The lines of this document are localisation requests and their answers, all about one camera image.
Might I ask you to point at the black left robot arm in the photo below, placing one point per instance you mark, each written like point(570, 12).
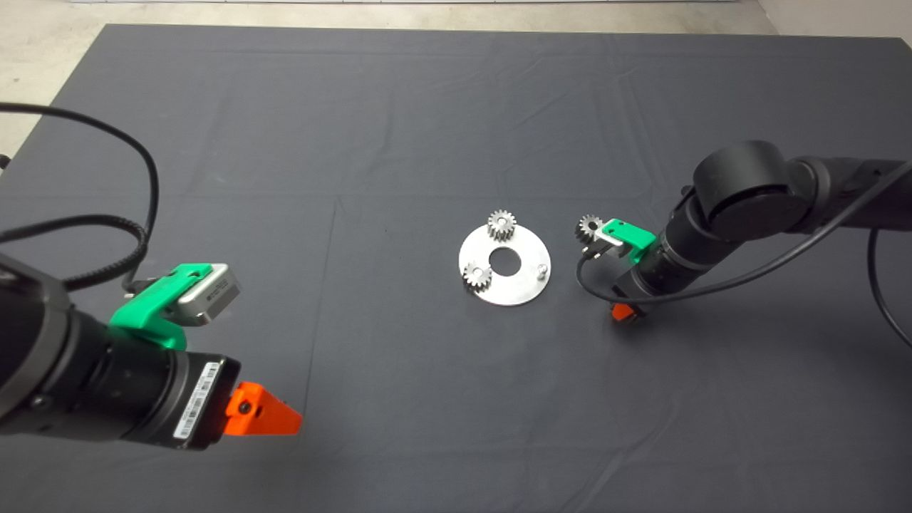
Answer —
point(50, 367)

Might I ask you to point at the small steel spur gear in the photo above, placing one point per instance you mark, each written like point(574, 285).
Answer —
point(477, 276)
point(502, 225)

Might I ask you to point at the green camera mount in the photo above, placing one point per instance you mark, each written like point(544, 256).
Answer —
point(147, 312)
point(635, 236)

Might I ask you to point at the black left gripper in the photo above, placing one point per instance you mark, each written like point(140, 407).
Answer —
point(194, 401)

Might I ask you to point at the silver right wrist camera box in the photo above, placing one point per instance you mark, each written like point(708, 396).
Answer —
point(610, 234)

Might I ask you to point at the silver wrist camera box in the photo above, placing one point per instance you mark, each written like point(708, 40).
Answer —
point(610, 234)
point(212, 293)

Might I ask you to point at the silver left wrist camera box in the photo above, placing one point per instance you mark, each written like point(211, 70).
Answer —
point(212, 293)

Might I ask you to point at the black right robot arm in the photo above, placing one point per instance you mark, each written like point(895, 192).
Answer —
point(741, 189)

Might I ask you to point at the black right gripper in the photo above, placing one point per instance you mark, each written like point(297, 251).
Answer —
point(636, 291)

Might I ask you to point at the small dark spur gear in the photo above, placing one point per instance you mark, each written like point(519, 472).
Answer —
point(588, 226)

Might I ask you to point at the dark grey table cloth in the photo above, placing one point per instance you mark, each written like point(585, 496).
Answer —
point(427, 107)

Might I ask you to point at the green right camera mount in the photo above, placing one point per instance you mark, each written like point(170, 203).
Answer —
point(635, 236)

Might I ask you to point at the green left camera mount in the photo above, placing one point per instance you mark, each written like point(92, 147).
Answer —
point(147, 312)

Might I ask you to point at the round metal plate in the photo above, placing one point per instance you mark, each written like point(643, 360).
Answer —
point(509, 292)

